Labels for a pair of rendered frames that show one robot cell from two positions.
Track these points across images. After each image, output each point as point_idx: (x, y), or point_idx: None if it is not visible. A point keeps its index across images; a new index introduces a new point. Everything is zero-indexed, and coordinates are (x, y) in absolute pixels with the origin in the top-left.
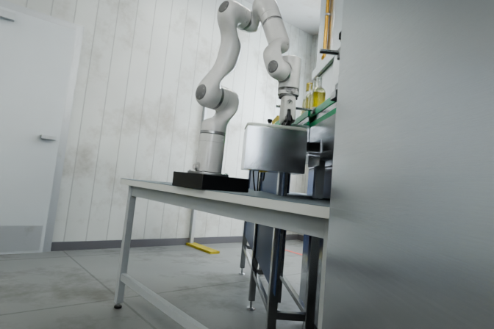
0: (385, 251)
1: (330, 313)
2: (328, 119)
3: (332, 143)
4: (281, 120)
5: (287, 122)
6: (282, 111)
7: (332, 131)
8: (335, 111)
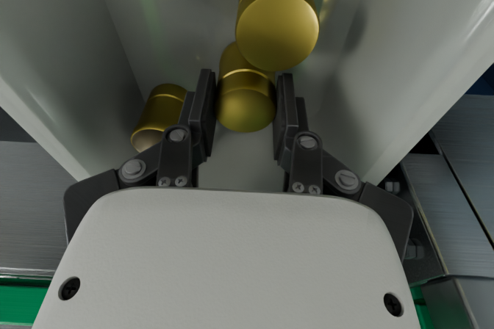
0: None
1: None
2: (32, 258)
3: (26, 158)
4: (215, 204)
5: (93, 178)
6: (92, 297)
7: (8, 197)
8: (12, 302)
